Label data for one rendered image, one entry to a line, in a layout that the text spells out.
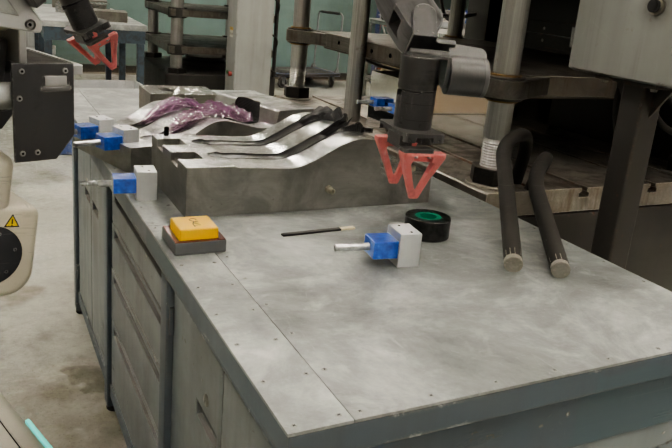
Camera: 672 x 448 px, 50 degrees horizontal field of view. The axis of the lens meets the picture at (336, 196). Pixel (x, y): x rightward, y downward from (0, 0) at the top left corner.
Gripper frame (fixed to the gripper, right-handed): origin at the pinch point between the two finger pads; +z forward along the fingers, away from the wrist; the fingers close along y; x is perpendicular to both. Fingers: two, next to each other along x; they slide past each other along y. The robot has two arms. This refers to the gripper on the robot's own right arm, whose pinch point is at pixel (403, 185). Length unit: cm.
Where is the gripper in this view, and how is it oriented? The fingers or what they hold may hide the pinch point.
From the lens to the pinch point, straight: 110.0
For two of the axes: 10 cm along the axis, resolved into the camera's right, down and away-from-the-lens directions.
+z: -1.1, 9.5, 2.8
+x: -9.5, -0.1, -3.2
